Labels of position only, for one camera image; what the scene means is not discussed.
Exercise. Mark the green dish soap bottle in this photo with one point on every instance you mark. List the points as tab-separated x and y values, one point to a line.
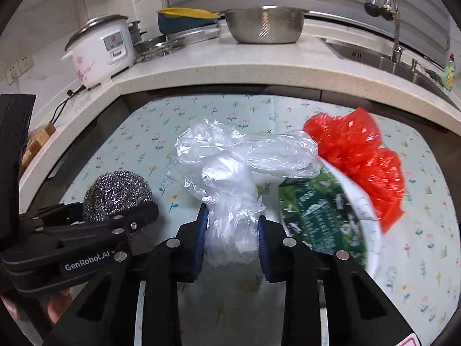
450	74

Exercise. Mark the white disposable plate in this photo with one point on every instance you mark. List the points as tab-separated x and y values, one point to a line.
369	223

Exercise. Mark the steel tray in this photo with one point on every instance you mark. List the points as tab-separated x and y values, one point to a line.
201	35

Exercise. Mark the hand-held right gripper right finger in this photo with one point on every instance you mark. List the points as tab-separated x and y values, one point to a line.
265	248

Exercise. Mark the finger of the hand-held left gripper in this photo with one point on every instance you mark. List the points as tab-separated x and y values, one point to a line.
57	216
122	225

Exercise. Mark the steel wool scrubber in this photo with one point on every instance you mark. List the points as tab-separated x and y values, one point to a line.
115	191

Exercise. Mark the stainless steel sink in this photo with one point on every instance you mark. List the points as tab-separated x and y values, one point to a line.
360	52

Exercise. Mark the wooden cutting board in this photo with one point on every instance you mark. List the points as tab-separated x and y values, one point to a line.
36	144

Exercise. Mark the small steel sink fitting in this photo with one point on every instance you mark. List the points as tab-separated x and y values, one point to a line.
416	66

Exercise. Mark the clear plastic bag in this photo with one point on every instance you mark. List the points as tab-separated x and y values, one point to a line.
223	173

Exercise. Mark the blue yellow plastic basin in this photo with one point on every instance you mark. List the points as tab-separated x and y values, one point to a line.
180	21

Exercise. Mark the stainless steel bowl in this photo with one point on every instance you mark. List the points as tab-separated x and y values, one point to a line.
266	25

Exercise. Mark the chrome faucet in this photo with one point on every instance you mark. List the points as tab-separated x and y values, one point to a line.
396	32

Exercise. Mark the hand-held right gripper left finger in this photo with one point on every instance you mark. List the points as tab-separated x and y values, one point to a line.
200	238

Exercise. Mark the person's left hand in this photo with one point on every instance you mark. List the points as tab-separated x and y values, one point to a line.
59	306

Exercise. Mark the white rice cooker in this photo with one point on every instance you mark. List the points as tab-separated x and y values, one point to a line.
101	57

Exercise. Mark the dark scouring pad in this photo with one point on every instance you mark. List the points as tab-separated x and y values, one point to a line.
434	75

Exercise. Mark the green foil packet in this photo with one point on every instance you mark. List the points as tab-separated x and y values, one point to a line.
313	209

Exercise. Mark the white wall socket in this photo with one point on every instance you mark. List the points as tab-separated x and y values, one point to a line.
10	72
24	64

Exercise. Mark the floral tablecloth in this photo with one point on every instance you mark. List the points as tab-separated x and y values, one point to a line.
216	122

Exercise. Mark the red plastic bag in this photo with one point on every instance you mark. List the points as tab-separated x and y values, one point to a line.
360	151

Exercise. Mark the small steel pot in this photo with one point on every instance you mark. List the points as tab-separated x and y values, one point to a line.
137	32

